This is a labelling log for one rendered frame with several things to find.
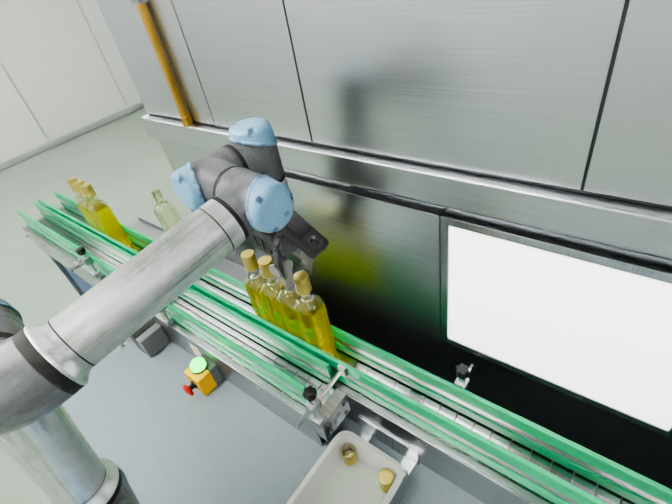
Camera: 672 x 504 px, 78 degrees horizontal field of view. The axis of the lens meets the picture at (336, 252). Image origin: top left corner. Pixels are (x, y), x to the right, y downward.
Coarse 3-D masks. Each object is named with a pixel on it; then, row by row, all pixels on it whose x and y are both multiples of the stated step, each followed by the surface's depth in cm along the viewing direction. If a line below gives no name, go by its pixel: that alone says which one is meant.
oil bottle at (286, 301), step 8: (280, 296) 98; (288, 296) 97; (296, 296) 97; (280, 304) 99; (288, 304) 97; (288, 312) 99; (288, 320) 102; (296, 320) 100; (288, 328) 105; (296, 328) 102; (296, 336) 105
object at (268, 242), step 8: (256, 232) 84; (264, 232) 83; (272, 232) 82; (280, 232) 81; (256, 240) 86; (264, 240) 85; (272, 240) 82; (280, 240) 81; (288, 240) 83; (264, 248) 86; (272, 248) 85; (280, 248) 82; (288, 248) 83; (296, 248) 85
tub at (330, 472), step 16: (352, 432) 95; (336, 448) 94; (368, 448) 91; (320, 464) 90; (336, 464) 96; (368, 464) 95; (384, 464) 90; (304, 480) 88; (320, 480) 92; (336, 480) 94; (352, 480) 93; (368, 480) 93; (400, 480) 85; (304, 496) 88; (320, 496) 92; (336, 496) 91; (352, 496) 91; (368, 496) 90; (384, 496) 90
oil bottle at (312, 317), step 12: (300, 300) 94; (312, 300) 94; (300, 312) 95; (312, 312) 93; (324, 312) 97; (300, 324) 99; (312, 324) 95; (324, 324) 99; (312, 336) 98; (324, 336) 100; (324, 348) 102
